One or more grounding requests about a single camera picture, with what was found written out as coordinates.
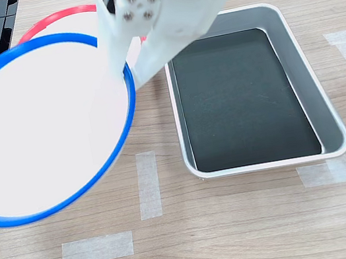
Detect white plate with blue rim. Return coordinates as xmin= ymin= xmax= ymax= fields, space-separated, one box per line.
xmin=0 ymin=21 xmax=156 ymax=230

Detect white plate with red rim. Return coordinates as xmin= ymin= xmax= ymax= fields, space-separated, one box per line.
xmin=12 ymin=0 xmax=149 ymax=66

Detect black mat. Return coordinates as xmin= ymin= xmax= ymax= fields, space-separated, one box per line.
xmin=167 ymin=20 xmax=324 ymax=177

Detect steel tray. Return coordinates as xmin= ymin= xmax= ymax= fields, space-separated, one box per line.
xmin=156 ymin=0 xmax=346 ymax=185

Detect short translucent tape strip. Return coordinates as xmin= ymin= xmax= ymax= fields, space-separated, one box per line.
xmin=58 ymin=230 xmax=137 ymax=259
xmin=129 ymin=149 xmax=168 ymax=221
xmin=295 ymin=155 xmax=346 ymax=190

